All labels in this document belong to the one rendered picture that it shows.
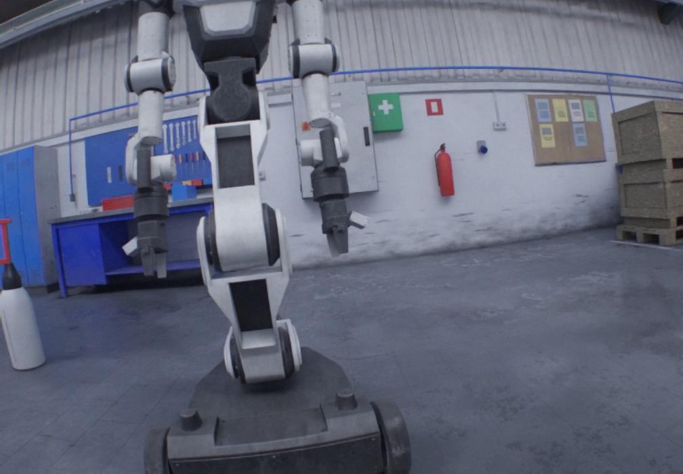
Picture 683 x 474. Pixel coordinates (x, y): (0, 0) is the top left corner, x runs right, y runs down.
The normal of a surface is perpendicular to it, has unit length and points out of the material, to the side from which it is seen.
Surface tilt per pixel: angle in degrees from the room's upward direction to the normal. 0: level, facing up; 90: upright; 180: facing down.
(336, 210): 79
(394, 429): 49
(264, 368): 106
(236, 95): 90
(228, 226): 66
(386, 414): 24
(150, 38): 90
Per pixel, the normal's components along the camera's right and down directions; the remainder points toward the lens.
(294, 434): -0.11, -0.99
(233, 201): 0.15, -0.32
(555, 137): 0.04, 0.03
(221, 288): 0.22, 0.18
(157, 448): 0.04, -0.85
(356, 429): 0.07, -0.69
